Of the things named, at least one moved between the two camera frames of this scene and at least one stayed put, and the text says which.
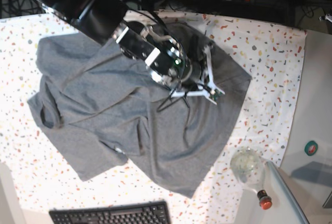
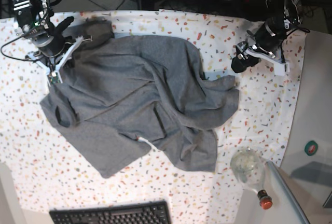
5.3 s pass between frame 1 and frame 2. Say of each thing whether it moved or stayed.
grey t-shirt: moved
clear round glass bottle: stayed
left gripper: moved
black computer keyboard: stayed
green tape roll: stayed
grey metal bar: stayed
